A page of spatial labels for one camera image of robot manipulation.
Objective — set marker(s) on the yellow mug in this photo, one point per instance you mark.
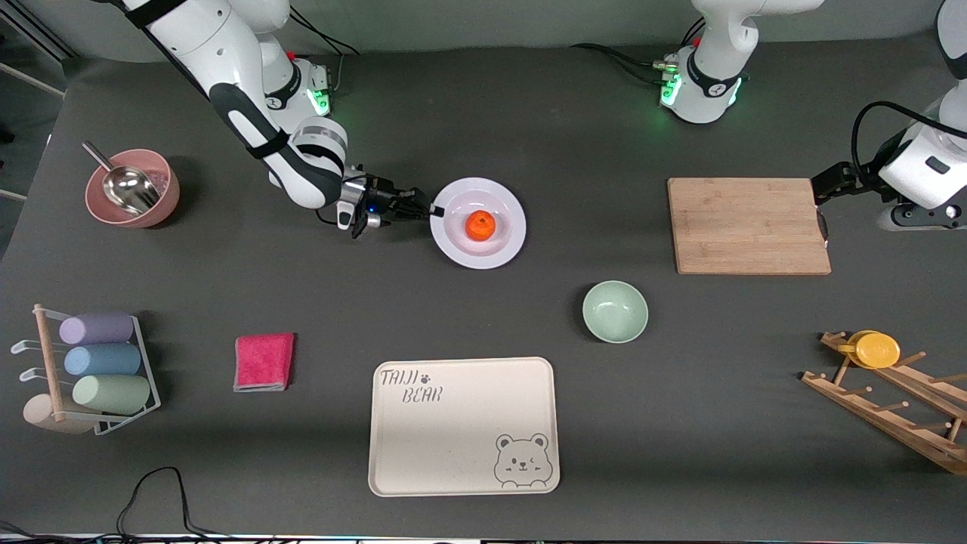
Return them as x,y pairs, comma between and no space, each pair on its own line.
876,350

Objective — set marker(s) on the wooden mug rack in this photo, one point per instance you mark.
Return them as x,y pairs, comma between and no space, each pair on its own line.
891,423

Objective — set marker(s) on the wooden cutting board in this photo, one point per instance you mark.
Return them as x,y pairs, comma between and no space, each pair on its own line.
748,227

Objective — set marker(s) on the pale green bowl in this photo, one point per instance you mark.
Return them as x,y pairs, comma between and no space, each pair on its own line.
615,312

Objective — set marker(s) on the thin white rod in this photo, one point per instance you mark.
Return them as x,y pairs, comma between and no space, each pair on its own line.
34,79
11,194

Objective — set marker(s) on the orange fruit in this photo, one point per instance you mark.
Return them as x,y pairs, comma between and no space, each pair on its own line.
480,226

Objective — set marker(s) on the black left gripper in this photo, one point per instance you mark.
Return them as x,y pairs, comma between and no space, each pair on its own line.
841,180

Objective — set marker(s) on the white round plate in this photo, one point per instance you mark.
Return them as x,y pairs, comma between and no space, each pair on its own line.
498,253

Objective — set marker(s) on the beige cup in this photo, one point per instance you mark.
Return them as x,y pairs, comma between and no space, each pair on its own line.
38,415

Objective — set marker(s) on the metal scoop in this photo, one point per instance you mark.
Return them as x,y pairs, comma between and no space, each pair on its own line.
128,189

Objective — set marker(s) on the beige bear print tray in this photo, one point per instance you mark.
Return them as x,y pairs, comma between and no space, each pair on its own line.
461,438

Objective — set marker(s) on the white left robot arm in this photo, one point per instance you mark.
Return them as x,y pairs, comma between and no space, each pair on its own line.
929,162

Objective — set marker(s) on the pink bowl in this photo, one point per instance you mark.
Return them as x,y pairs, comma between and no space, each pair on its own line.
170,204

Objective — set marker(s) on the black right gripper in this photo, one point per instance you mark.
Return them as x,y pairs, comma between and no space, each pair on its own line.
384,198

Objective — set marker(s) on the pink folded cloth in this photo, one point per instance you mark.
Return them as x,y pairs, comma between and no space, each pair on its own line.
264,363

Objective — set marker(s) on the blue cup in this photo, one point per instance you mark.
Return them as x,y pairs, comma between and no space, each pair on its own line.
102,360

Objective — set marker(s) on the purple cup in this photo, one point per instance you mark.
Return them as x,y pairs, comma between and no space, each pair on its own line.
98,329

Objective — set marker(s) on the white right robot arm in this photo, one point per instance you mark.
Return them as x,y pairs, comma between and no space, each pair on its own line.
211,45

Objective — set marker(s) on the dark metal frame rail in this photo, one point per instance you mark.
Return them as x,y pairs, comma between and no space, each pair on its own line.
38,34

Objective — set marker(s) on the green cup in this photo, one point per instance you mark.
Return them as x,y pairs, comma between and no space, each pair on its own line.
113,394

